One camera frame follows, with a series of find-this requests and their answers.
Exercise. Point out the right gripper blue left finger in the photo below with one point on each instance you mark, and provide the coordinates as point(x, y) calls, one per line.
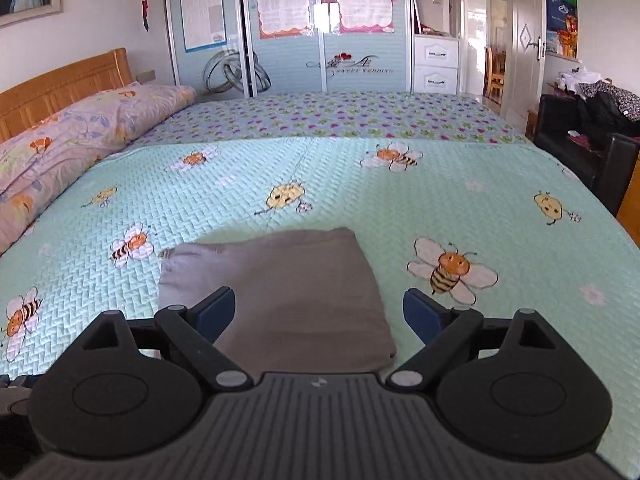
point(191, 334)

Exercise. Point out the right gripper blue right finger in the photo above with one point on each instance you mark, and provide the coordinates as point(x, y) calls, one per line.
point(449, 337)

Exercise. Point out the grey trousers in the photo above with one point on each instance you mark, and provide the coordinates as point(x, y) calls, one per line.
point(306, 301)

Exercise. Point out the pile of clothes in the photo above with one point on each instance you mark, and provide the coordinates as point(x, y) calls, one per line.
point(600, 90)

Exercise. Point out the mint green bee quilt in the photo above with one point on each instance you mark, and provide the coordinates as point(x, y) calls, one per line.
point(554, 246)

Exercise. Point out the dotted purple bed sheet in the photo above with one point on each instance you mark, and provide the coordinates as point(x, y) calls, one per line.
point(367, 114)

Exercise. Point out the black armchair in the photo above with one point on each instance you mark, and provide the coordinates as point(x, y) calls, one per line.
point(605, 168)

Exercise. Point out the floral purple duvet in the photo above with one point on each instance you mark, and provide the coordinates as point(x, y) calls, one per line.
point(41, 162)

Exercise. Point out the coiled grey hoop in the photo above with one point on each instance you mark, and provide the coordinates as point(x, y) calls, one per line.
point(223, 72)

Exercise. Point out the white drawer cabinet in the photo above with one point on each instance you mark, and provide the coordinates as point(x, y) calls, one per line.
point(435, 64)

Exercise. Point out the wooden headboard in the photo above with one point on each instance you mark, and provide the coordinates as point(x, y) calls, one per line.
point(27, 104)

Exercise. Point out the light blue sliding wardrobe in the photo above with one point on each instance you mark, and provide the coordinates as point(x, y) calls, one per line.
point(233, 49)

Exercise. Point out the white blue-bordered poster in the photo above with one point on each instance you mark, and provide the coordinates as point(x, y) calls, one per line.
point(203, 24)

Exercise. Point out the white door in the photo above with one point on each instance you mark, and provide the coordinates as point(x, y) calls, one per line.
point(524, 60)

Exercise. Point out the pink-bordered poster left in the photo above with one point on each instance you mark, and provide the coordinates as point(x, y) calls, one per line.
point(283, 18)

